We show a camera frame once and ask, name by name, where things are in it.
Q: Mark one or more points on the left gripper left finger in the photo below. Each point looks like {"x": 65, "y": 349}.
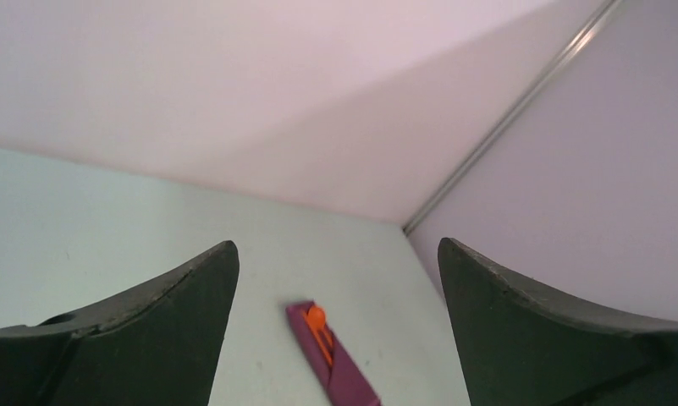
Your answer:
{"x": 157, "y": 343}

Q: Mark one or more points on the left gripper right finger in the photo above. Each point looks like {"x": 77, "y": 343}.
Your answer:
{"x": 522, "y": 342}

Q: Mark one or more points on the small orange object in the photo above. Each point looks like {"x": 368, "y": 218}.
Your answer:
{"x": 316, "y": 320}

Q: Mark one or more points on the maroon satin cloth napkin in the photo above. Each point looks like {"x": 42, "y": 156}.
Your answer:
{"x": 343, "y": 383}

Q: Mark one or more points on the right aluminium corner post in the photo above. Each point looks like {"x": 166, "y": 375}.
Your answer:
{"x": 558, "y": 63}

